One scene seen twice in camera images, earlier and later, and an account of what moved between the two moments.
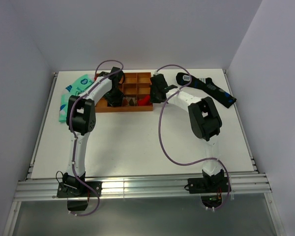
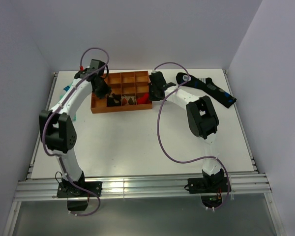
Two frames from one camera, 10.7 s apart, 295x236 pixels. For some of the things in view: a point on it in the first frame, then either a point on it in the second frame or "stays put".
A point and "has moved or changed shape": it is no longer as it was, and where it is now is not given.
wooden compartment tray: x=135 y=84 stays put
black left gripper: x=118 y=98 to x=106 y=90
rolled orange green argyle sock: x=132 y=101 stays put
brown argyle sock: x=127 y=101 has moved or changed shape
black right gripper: x=152 y=99 stays put
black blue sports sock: x=206 y=84 stays put
